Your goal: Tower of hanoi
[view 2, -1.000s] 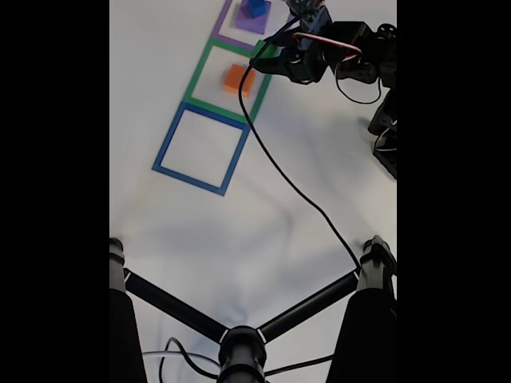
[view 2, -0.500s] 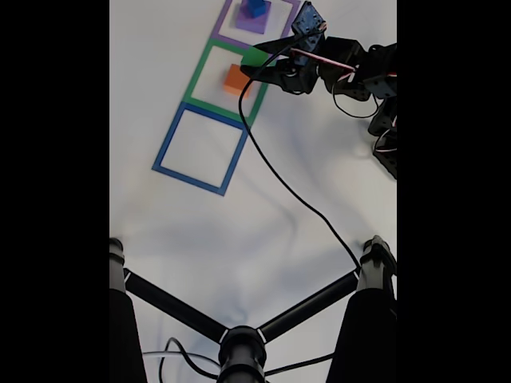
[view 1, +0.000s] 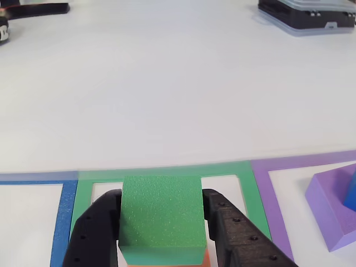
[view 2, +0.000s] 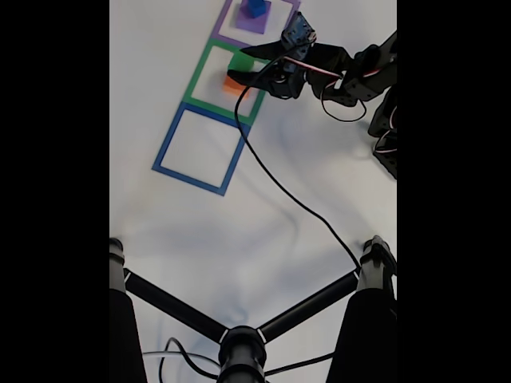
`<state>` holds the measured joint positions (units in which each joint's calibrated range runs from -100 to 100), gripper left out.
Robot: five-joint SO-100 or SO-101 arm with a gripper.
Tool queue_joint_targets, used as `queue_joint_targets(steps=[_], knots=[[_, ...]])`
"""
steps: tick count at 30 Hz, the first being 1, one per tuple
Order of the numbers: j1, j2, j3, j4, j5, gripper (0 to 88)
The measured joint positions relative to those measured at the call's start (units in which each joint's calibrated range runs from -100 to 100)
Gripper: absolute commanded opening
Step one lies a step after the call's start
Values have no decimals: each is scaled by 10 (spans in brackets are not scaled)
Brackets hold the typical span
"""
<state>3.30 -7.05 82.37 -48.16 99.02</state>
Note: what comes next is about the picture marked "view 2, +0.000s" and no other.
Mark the green square block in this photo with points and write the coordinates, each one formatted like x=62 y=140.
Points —
x=241 y=61

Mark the orange square block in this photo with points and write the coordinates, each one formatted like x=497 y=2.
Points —
x=231 y=87

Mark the purple square block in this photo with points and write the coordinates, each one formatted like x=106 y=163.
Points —
x=249 y=22

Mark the small blue cube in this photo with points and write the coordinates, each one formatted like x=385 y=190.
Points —
x=255 y=7

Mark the black tripod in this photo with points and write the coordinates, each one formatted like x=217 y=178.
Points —
x=241 y=351

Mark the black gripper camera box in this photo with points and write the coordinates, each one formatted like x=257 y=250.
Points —
x=297 y=30

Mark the purple square frame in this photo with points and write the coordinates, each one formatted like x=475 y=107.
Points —
x=223 y=36

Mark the green square frame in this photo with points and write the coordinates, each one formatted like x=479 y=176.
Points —
x=195 y=76

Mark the blue square frame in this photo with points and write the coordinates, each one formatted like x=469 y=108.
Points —
x=167 y=139

